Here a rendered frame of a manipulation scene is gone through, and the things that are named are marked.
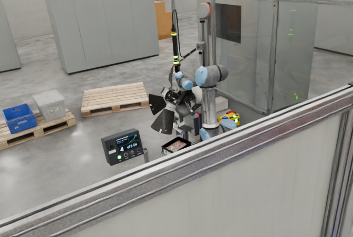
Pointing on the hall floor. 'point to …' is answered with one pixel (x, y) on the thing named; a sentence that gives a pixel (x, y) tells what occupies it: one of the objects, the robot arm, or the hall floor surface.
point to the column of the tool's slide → (205, 41)
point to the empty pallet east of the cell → (114, 99)
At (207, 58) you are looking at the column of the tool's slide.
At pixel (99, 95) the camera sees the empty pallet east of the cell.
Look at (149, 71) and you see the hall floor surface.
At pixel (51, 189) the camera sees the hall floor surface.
